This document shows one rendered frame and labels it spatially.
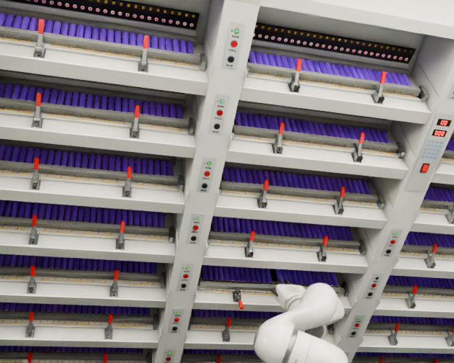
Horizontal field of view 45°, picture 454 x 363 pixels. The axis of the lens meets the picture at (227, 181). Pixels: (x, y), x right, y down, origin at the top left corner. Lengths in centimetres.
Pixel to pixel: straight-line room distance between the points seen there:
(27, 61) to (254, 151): 68
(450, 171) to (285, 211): 57
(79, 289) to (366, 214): 100
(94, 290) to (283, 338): 84
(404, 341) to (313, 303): 112
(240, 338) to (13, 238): 91
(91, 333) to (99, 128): 80
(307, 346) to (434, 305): 112
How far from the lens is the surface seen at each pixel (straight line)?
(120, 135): 159
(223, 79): 153
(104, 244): 181
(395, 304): 227
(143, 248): 182
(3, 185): 171
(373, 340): 238
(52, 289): 194
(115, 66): 152
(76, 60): 152
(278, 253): 193
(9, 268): 197
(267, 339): 131
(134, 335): 209
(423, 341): 250
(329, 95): 165
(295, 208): 182
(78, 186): 171
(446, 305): 239
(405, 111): 175
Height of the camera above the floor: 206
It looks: 29 degrees down
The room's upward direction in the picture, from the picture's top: 13 degrees clockwise
